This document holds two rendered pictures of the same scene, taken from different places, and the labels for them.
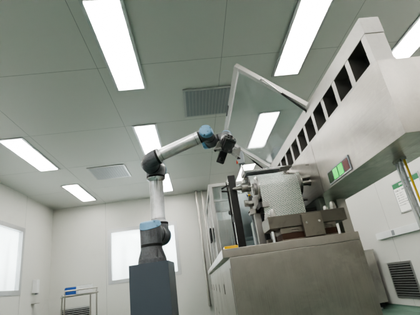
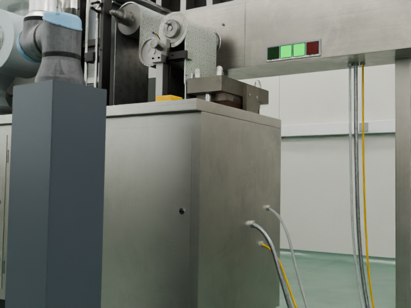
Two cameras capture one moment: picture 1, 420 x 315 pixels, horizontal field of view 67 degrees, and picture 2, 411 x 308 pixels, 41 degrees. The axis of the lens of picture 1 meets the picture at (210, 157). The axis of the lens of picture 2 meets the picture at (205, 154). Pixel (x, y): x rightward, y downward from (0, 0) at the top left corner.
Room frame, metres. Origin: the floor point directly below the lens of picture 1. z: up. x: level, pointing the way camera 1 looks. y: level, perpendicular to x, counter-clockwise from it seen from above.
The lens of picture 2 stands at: (0.38, 1.41, 0.61)
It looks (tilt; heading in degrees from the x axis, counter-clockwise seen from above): 3 degrees up; 308
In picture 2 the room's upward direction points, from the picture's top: 1 degrees clockwise
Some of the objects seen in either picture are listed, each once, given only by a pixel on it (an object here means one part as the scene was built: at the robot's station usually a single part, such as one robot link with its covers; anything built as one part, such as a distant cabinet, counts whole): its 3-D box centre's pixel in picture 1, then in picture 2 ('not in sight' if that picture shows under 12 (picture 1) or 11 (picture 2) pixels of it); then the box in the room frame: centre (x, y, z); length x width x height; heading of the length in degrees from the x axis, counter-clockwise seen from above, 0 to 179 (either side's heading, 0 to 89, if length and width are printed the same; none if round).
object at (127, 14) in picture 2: (245, 187); (124, 17); (2.11, -0.21, 1.33); 0.06 x 0.06 x 0.06; 5
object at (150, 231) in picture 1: (150, 232); (60, 34); (1.76, 0.38, 1.07); 0.13 x 0.12 x 0.14; 172
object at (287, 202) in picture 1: (284, 206); (200, 66); (1.81, -0.38, 1.11); 0.23 x 0.01 x 0.18; 95
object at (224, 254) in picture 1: (250, 262); (27, 128); (2.80, -0.21, 0.88); 2.52 x 0.66 x 0.04; 5
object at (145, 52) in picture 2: not in sight; (168, 57); (1.99, -0.37, 1.17); 0.26 x 0.12 x 0.12; 95
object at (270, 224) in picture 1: (302, 220); (230, 91); (1.70, -0.43, 1.00); 0.40 x 0.16 x 0.06; 95
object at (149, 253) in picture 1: (152, 254); (60, 71); (1.75, 0.38, 0.95); 0.15 x 0.15 x 0.10
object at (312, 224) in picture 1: (312, 224); (251, 99); (1.61, -0.46, 0.96); 0.10 x 0.03 x 0.11; 95
